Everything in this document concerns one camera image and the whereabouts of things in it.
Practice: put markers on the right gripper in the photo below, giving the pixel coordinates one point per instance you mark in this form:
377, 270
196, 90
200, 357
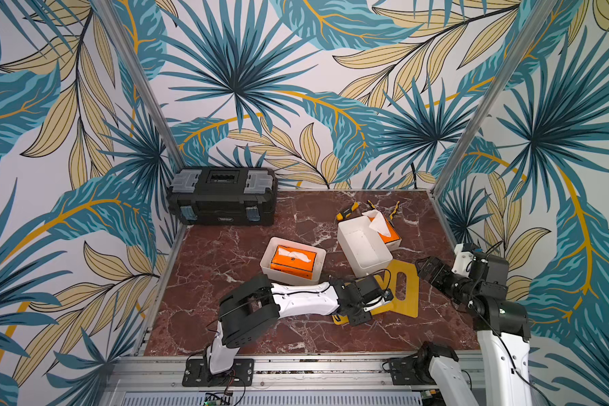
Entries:
441, 271

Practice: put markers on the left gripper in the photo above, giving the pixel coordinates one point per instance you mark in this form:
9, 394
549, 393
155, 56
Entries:
360, 320

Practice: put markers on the orange tissue pack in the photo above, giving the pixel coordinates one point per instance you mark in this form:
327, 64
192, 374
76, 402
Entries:
294, 261
382, 226

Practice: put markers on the white tissue box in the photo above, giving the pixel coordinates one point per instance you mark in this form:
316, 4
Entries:
284, 278
363, 247

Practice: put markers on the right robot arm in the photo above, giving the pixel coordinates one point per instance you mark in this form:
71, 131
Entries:
477, 280

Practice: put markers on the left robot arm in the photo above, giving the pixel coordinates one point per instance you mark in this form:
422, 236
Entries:
254, 307

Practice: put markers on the yellow black screwdriver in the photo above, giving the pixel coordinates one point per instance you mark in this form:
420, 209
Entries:
347, 212

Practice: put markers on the black plastic toolbox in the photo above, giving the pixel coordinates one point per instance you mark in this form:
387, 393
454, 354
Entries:
212, 196

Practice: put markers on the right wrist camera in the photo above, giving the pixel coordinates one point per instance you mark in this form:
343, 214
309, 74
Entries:
464, 258

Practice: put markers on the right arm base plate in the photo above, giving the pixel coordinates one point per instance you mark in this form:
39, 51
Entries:
410, 371

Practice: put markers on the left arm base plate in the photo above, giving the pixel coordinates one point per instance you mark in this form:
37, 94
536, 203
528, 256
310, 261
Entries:
197, 374

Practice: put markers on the aluminium front rail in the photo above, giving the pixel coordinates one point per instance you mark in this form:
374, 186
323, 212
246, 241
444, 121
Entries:
323, 379

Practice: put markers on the right aluminium corner post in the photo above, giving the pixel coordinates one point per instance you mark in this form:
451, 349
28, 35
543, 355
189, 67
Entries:
540, 13

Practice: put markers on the aluminium corner post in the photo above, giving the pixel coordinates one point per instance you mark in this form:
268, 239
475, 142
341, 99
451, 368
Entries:
540, 13
130, 59

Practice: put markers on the left aluminium corner post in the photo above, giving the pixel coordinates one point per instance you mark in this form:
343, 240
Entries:
130, 59

